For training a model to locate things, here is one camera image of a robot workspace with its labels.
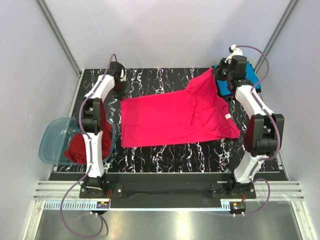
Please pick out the left aluminium frame post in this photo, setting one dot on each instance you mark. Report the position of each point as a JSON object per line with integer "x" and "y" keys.
{"x": 44, "y": 8}

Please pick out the black marbled table mat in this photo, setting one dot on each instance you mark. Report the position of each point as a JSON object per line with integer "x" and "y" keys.
{"x": 220, "y": 156}

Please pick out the right aluminium frame post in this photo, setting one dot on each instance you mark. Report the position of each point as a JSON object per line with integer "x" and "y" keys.
{"x": 280, "y": 25}

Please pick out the dark red t shirt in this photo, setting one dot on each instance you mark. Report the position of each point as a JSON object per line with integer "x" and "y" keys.
{"x": 76, "y": 151}

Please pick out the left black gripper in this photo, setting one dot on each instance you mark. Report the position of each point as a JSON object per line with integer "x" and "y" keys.
{"x": 119, "y": 95}

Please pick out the pink t shirt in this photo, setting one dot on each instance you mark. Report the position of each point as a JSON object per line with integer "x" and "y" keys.
{"x": 195, "y": 114}

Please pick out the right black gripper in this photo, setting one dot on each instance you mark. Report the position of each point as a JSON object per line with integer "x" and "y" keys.
{"x": 221, "y": 65}

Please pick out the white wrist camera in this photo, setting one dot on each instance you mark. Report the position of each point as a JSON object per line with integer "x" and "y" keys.
{"x": 122, "y": 77}
{"x": 234, "y": 51}

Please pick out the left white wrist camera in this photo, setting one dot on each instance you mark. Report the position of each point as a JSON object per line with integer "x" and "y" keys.
{"x": 122, "y": 77}

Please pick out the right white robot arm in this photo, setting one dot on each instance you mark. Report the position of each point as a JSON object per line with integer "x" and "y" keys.
{"x": 263, "y": 137}

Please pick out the aluminium frame post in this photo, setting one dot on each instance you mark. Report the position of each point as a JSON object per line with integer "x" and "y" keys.
{"x": 44, "y": 8}
{"x": 280, "y": 25}

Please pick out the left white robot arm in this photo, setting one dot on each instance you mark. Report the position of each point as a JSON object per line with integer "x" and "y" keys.
{"x": 92, "y": 122}

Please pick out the blue translucent plastic bin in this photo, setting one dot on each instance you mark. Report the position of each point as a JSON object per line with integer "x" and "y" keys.
{"x": 57, "y": 138}

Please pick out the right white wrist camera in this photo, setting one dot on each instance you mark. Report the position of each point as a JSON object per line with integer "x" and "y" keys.
{"x": 234, "y": 51}

